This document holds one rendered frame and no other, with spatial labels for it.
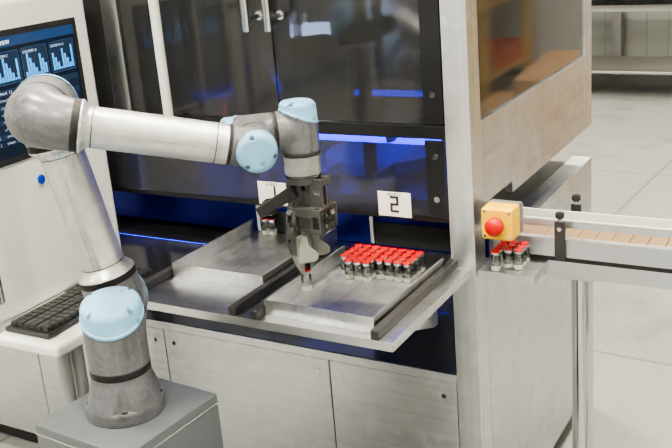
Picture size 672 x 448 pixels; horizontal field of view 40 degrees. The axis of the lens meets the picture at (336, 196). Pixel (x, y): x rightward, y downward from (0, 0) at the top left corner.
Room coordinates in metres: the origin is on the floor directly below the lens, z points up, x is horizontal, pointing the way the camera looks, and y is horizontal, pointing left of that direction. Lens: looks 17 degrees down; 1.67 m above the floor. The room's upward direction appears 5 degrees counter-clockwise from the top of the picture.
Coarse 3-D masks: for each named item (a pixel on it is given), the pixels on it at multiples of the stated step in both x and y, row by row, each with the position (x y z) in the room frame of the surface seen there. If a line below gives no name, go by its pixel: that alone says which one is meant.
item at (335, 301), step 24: (336, 264) 2.05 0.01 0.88; (288, 288) 1.87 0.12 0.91; (336, 288) 1.90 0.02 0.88; (360, 288) 1.89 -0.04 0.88; (384, 288) 1.88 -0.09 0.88; (408, 288) 1.80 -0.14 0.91; (288, 312) 1.77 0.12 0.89; (312, 312) 1.73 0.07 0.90; (336, 312) 1.70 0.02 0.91; (360, 312) 1.76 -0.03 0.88; (384, 312) 1.70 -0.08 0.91
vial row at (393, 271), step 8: (344, 256) 1.98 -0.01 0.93; (352, 256) 1.97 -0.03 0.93; (360, 256) 1.97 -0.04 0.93; (344, 264) 1.98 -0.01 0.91; (376, 264) 1.94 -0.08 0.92; (384, 264) 1.94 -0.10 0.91; (392, 264) 1.93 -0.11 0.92; (400, 264) 1.91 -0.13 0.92; (408, 264) 1.90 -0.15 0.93; (344, 272) 1.98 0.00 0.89; (376, 272) 1.94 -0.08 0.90; (384, 272) 1.93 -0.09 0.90; (392, 272) 1.92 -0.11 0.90; (400, 272) 1.91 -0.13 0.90; (408, 272) 1.90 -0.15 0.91; (400, 280) 1.91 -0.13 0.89; (408, 280) 1.90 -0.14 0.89
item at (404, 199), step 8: (384, 192) 2.06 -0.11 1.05; (392, 192) 2.05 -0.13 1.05; (384, 200) 2.06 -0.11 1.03; (392, 200) 2.05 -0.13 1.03; (400, 200) 2.04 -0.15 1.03; (408, 200) 2.03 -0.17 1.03; (384, 208) 2.06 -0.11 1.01; (400, 208) 2.04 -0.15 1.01; (408, 208) 2.03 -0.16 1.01; (400, 216) 2.04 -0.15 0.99; (408, 216) 2.03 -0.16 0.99
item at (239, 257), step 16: (224, 240) 2.24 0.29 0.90; (240, 240) 2.28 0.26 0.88; (256, 240) 2.27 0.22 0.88; (272, 240) 2.26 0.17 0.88; (336, 240) 2.22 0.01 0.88; (192, 256) 2.13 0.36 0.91; (208, 256) 2.18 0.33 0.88; (224, 256) 2.17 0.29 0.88; (240, 256) 2.16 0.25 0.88; (256, 256) 2.15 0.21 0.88; (272, 256) 2.14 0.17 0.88; (288, 256) 2.13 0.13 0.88; (176, 272) 2.06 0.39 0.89; (192, 272) 2.04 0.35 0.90; (208, 272) 2.01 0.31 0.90; (224, 272) 1.99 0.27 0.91; (240, 272) 1.97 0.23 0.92; (256, 272) 2.04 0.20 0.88; (272, 272) 1.97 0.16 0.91
